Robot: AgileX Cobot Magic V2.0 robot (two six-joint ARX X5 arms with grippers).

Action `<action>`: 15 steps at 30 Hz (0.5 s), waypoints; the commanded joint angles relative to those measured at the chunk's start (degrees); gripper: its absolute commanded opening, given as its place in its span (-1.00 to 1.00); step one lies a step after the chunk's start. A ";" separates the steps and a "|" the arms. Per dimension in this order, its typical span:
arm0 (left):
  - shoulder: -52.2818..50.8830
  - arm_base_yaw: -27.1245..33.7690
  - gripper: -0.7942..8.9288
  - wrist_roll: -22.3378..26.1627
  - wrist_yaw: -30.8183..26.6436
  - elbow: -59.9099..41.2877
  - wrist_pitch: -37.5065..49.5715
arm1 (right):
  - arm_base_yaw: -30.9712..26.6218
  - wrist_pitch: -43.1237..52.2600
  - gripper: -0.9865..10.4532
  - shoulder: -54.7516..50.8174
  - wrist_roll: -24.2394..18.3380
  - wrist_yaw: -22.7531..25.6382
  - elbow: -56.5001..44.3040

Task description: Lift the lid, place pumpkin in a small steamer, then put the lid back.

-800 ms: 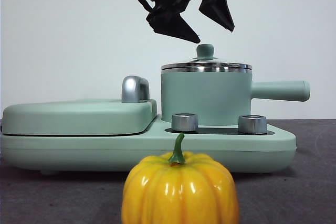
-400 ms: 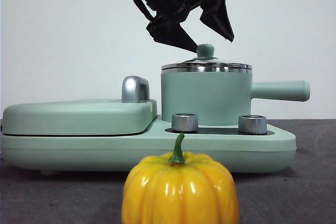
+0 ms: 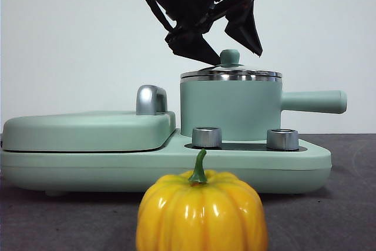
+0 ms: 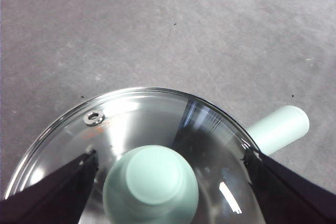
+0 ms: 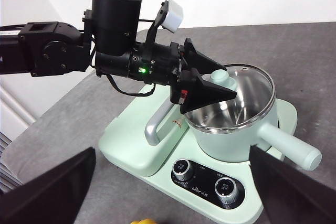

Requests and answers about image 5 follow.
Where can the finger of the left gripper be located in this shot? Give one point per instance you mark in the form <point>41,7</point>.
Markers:
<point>202,94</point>
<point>202,60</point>

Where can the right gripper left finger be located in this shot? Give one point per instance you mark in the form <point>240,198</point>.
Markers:
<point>47,197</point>

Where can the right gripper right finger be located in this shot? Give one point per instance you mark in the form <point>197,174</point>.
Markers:
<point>294,195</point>

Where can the glass lid with mint knob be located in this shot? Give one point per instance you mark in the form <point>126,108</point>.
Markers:
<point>219,75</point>

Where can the yellow toy pumpkin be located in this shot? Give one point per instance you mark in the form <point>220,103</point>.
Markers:
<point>144,222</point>

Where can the silver control dial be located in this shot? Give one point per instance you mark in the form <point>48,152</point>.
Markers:
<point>225,187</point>
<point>182,168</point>

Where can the black control panel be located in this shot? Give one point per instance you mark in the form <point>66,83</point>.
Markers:
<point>202,182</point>

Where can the mint green hinged grill cover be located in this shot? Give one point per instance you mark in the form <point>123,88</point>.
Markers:
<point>131,153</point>

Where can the mint green breakfast machine base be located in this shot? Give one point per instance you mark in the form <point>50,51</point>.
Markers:
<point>168,195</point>

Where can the pale grey left wrist camera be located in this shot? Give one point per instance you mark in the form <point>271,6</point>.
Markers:
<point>172,15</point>

